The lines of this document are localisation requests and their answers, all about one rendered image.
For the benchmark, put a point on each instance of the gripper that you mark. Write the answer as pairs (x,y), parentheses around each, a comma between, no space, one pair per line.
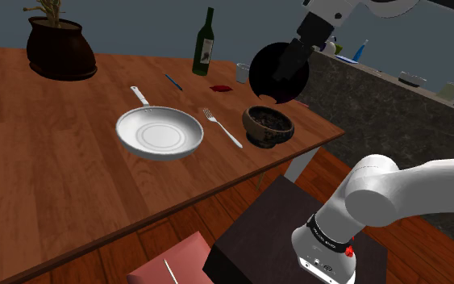
(314,30)

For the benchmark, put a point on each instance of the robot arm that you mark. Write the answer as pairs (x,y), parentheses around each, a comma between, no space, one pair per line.
(407,188)

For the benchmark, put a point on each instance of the black round plate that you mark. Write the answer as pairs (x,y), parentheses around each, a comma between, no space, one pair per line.
(262,74)

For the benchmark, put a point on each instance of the white cup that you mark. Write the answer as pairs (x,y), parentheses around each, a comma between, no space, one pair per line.
(242,72)

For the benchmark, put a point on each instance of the brown bowl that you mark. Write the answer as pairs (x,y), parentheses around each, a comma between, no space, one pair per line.
(268,128)

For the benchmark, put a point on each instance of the small red cloth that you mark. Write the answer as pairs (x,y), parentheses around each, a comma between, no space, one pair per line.
(221,88)

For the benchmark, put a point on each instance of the green wine bottle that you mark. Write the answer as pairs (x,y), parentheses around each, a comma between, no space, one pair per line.
(203,49)

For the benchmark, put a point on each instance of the dark stone counter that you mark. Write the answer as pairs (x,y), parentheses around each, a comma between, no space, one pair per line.
(387,118)

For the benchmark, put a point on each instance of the silver fork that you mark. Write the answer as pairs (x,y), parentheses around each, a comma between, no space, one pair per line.
(222,128)

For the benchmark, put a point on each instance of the blue pen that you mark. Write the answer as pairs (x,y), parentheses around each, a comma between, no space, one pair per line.
(173,82)

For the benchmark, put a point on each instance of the silver frying pan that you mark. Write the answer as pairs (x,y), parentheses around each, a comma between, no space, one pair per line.
(159,133)

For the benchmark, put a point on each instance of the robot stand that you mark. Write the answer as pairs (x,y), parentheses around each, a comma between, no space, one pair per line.
(266,228)

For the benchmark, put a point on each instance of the plant in dark pot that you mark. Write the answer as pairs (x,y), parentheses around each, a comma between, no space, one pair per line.
(59,51)

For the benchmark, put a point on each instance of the wooden table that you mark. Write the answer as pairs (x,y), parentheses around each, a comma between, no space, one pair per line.
(34,157)

